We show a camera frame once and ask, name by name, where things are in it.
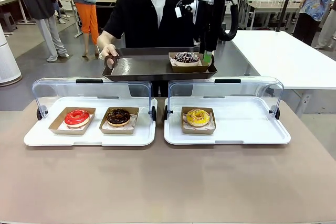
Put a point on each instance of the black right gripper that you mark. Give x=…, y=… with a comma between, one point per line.
x=208, y=33

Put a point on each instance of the brown cardboard donut box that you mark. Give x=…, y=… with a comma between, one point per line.
x=189, y=68
x=118, y=131

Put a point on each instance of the chocolate donut white drizzle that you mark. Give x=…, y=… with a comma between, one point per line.
x=183, y=57

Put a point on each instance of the white printed donut paper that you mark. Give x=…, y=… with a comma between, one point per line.
x=132, y=124
x=211, y=127
x=78, y=128
x=173, y=62

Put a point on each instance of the dark brown serving tray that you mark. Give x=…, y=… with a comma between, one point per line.
x=144, y=64

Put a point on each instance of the red glazed donut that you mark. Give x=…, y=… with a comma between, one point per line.
x=71, y=120
x=56, y=127

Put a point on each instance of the person's right forearm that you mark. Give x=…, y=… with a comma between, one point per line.
x=105, y=39

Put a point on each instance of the yellow sprinkled donut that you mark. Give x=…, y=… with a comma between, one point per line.
x=193, y=120

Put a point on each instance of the yellow donut in box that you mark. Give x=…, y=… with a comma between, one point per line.
x=199, y=131

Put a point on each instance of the person in black shirt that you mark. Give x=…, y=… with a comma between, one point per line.
x=136, y=19

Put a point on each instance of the chocolate donut with nuts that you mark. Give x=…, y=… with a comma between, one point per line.
x=113, y=119

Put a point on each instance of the person in blue floral shirt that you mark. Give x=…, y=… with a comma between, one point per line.
x=312, y=6

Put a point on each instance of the person in beige clothes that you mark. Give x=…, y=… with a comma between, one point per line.
x=329, y=30

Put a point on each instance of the person in orange trousers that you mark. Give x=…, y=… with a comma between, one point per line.
x=86, y=16

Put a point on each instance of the person's right hand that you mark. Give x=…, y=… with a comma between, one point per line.
x=109, y=51

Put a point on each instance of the clear display lid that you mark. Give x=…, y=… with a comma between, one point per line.
x=236, y=90
x=52, y=87

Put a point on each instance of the large white table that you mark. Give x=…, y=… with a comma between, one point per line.
x=275, y=58

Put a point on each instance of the black hinge knob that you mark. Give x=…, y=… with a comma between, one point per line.
x=166, y=113
x=40, y=113
x=276, y=113
x=154, y=113

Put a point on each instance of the grey metal workbench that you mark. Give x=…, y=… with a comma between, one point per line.
x=262, y=6

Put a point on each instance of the white display tray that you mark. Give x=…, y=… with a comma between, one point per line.
x=39, y=134
x=249, y=129

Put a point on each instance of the white cylindrical air purifier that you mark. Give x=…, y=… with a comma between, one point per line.
x=8, y=58

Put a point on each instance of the grey plastic stool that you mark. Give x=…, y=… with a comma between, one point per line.
x=9, y=23

